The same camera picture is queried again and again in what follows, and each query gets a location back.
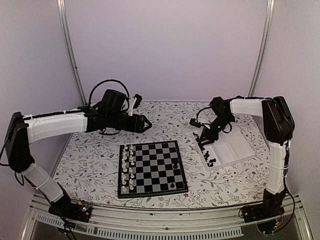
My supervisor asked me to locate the black and grey chessboard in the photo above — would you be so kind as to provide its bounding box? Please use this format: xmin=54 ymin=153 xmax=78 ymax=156
xmin=117 ymin=140 xmax=189 ymax=199

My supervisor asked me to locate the floral patterned table mat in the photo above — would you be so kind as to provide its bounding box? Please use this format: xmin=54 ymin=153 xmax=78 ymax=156
xmin=53 ymin=102 xmax=270 ymax=209

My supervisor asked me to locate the right aluminium frame post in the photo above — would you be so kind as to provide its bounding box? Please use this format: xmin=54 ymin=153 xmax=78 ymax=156
xmin=247 ymin=0 xmax=275 ymax=97

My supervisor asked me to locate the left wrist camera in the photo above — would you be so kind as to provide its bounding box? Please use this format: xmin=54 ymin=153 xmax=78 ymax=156
xmin=128 ymin=93 xmax=142 ymax=116

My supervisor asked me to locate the left aluminium frame post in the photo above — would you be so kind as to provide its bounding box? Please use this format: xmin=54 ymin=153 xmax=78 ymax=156
xmin=56 ymin=0 xmax=87 ymax=105

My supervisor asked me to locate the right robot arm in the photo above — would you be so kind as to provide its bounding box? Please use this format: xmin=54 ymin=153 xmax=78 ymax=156
xmin=198 ymin=96 xmax=295 ymax=218

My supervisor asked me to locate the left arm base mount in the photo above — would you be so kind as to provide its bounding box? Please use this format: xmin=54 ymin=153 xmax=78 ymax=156
xmin=48 ymin=198 xmax=92 ymax=223

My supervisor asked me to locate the white plastic piece tray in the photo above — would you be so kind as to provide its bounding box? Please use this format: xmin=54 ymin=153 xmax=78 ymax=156
xmin=189 ymin=125 xmax=255 ymax=172

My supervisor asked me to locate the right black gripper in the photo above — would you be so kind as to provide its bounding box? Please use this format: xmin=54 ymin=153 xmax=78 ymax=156
xmin=198 ymin=115 xmax=233 ymax=147

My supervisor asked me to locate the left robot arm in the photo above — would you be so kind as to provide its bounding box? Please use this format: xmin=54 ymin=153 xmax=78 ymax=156
xmin=1 ymin=89 xmax=152 ymax=217

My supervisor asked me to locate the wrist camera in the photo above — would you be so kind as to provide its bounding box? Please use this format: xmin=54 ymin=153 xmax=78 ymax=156
xmin=128 ymin=93 xmax=142 ymax=116
xmin=189 ymin=118 xmax=203 ymax=128

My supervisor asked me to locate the aluminium frame post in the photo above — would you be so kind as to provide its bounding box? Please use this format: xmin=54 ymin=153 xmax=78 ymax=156
xmin=247 ymin=0 xmax=275 ymax=97
xmin=56 ymin=0 xmax=87 ymax=105

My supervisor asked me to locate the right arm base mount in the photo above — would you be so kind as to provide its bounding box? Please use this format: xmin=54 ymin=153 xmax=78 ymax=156
xmin=238 ymin=203 xmax=285 ymax=235

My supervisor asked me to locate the aluminium front rail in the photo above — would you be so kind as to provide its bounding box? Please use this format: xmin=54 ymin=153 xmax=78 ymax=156
xmin=21 ymin=194 xmax=315 ymax=240

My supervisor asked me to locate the black chess pieces pile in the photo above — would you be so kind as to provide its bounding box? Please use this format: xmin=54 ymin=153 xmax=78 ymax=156
xmin=192 ymin=132 xmax=217 ymax=168

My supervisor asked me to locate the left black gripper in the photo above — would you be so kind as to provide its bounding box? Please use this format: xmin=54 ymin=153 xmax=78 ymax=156
xmin=107 ymin=111 xmax=153 ymax=134

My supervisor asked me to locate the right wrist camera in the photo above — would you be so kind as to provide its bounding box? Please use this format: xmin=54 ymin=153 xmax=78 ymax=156
xmin=189 ymin=118 xmax=203 ymax=128

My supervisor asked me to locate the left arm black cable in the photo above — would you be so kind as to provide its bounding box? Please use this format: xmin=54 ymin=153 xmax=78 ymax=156
xmin=88 ymin=79 xmax=131 ymax=106

